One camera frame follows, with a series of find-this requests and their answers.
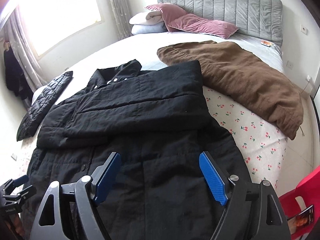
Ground black long coat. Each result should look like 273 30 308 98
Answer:
21 60 250 239

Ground dark clothes hanging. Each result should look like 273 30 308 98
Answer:
4 42 33 108

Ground person's left hand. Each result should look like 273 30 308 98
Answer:
6 214 25 239

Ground cherry print bed sheet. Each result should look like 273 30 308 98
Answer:
203 86 288 189

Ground black quilted jacket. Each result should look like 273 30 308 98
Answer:
16 71 73 141

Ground red plastic chair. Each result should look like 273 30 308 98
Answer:
279 167 320 239

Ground brown garment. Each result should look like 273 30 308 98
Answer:
157 41 304 140

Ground white mattress cover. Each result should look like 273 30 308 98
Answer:
31 31 286 106

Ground small orange packet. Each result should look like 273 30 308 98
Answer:
260 40 274 47

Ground left grey curtain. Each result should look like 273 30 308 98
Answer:
4 8 48 92

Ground grey curtain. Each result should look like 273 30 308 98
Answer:
110 0 132 40
4 8 48 92

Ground light blue pillow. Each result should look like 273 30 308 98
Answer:
131 22 168 35

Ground pink velvet pillow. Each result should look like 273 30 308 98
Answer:
145 3 238 39

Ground grey padded headboard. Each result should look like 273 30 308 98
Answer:
157 0 283 46

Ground window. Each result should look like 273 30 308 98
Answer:
17 0 102 56

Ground right grey curtain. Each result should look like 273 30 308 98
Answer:
110 0 132 40

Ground white wall socket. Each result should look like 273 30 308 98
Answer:
300 25 308 35

